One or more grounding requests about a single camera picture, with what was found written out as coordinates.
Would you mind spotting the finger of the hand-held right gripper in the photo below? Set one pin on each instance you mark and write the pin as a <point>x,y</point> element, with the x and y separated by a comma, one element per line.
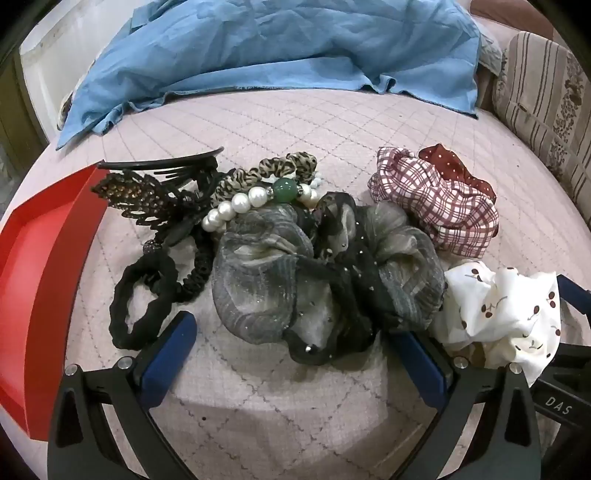
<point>571,291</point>

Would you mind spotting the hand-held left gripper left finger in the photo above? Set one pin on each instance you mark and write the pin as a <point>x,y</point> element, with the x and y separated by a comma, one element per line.
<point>168,350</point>

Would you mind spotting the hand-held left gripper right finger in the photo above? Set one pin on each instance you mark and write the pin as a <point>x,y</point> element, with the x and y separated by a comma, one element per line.
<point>422,360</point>

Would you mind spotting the white cherry print scrunchie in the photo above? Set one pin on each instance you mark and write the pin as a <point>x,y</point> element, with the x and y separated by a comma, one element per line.
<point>498,304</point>

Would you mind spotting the grey sheer scrunchie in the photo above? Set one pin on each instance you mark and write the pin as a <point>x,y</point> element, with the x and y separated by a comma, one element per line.
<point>254,277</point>

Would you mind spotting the black mesh scrunchie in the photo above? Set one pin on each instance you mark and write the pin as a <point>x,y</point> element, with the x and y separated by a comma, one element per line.
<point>341,277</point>

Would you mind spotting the red plastic tray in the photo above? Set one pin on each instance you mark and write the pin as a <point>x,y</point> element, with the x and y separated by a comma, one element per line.
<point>41,258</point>

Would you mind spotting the black leaf hair claw clip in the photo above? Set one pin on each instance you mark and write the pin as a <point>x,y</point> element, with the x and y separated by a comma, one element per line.
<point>138,194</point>

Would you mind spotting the red plaid scrunchie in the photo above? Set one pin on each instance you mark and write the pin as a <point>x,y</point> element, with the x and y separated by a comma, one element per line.
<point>438,198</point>

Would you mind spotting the red polka dot scrunchie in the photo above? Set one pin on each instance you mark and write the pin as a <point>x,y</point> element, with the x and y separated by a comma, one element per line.
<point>457,166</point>

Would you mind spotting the leopard print scrunchie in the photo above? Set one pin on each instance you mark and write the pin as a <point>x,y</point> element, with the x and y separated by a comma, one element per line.
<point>240,182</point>

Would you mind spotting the striped floral pillow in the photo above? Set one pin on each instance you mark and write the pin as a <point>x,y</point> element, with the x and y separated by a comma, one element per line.
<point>540,92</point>

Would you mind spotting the pink quilted bedspread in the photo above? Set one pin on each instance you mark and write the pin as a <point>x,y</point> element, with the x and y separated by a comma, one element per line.
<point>300,120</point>

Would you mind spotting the wooden cabinet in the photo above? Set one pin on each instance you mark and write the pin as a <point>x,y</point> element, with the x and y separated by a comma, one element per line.
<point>18,115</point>

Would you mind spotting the brown cushion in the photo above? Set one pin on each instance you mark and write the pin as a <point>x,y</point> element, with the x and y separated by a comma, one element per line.
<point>508,11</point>

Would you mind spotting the blue cloth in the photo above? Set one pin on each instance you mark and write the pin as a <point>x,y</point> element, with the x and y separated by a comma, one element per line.
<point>277,46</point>

